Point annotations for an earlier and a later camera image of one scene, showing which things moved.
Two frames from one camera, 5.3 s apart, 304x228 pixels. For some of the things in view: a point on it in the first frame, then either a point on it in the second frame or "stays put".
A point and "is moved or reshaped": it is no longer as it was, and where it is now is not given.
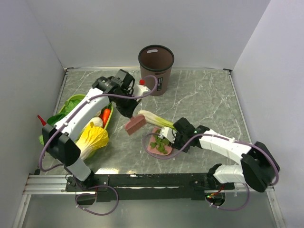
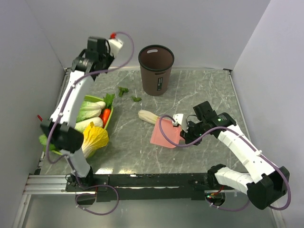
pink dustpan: [154, 150] is moved or reshaped
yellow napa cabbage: [95, 138] stays put
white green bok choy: [97, 121] stays put
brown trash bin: [156, 60] stays put
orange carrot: [104, 116] stays put
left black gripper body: [125, 105] -> [107, 59]
